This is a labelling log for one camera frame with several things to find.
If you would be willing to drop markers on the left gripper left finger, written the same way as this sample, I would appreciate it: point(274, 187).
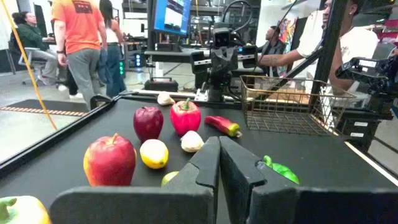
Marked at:
point(186, 202)

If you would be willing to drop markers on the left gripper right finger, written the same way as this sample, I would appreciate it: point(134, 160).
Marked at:
point(242, 186)

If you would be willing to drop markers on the green lime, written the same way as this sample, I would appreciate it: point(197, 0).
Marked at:
point(168, 179)

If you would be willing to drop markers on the green bell pepper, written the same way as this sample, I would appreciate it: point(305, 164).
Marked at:
point(284, 171)

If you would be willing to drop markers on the yellow lemon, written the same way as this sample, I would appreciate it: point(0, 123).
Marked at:
point(154, 154)

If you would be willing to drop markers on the white garlic bulb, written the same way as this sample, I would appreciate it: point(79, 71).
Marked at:
point(191, 141)
point(164, 99)

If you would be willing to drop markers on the red chili pepper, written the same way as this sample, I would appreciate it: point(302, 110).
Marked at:
point(222, 124)

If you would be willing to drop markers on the red bell pepper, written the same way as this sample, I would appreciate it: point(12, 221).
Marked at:
point(185, 119)

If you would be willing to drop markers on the dark red apple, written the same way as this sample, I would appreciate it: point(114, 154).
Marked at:
point(148, 124)

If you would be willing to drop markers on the red yellow apple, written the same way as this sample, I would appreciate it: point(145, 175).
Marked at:
point(109, 161)

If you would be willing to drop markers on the yellow bell pepper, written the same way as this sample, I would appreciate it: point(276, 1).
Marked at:
point(28, 211)

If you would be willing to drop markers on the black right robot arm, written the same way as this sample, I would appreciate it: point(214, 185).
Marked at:
point(216, 90)

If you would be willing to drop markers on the black desk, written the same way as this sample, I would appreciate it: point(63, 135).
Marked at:
point(174, 56)

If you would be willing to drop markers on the person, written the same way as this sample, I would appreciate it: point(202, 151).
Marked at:
point(354, 43)
point(273, 46)
point(113, 56)
point(81, 31)
point(31, 37)

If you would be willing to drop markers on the black computer case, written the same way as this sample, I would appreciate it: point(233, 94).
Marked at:
point(161, 86)

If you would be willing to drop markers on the computer monitor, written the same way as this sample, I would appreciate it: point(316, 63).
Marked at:
point(172, 15)

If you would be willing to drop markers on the colourful poster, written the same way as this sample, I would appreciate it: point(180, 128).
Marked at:
point(287, 31)

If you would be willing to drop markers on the black drawer unit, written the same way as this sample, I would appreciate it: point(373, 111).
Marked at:
point(348, 133)

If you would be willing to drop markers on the black robot equipment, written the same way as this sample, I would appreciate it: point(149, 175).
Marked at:
point(367, 74)

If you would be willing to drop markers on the black hazard striped mat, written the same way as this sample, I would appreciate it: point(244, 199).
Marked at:
point(46, 104)

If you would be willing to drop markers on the office chair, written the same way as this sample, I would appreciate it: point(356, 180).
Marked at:
point(29, 62)

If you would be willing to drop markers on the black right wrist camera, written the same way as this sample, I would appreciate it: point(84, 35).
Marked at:
point(222, 37)

